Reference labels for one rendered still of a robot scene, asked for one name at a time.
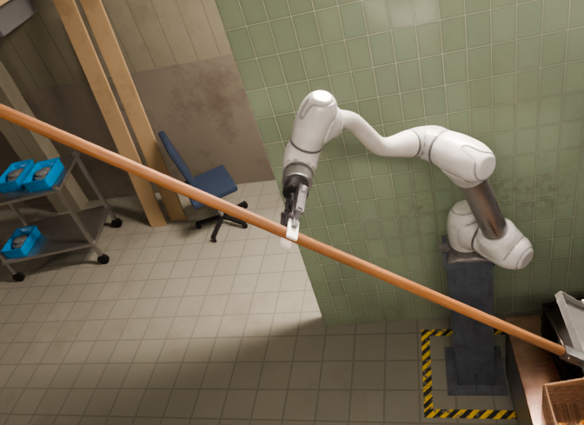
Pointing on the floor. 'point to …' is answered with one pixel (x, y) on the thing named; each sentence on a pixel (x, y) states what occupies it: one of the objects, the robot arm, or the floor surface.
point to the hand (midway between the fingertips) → (289, 234)
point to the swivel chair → (219, 175)
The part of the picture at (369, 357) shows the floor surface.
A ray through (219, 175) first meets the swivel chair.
